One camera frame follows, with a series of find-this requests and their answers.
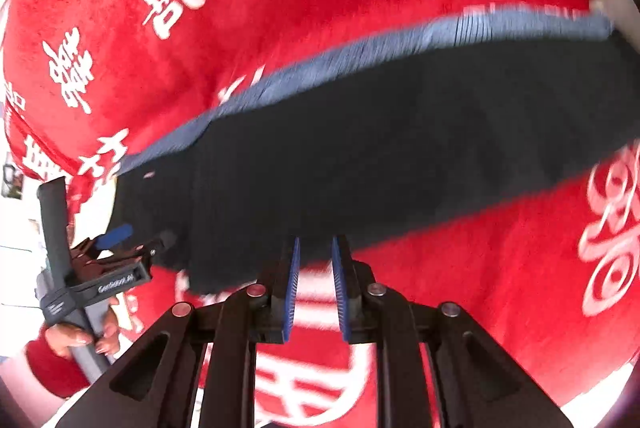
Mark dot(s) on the red printed blanket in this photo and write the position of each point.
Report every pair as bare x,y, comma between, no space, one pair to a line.
310,8

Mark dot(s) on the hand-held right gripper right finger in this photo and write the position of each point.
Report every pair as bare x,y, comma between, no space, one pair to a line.
339,288

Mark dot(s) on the black pants blue waistband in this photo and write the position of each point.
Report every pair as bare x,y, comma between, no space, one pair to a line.
380,148

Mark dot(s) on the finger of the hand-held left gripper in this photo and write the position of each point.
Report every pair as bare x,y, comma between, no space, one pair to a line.
157,244
114,235

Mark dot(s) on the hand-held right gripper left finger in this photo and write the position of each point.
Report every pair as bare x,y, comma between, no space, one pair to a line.
293,288

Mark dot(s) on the person's left forearm red sleeve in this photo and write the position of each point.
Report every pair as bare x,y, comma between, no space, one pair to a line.
52,370

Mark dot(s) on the person's left hand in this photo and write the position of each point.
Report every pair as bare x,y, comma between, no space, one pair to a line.
67,337

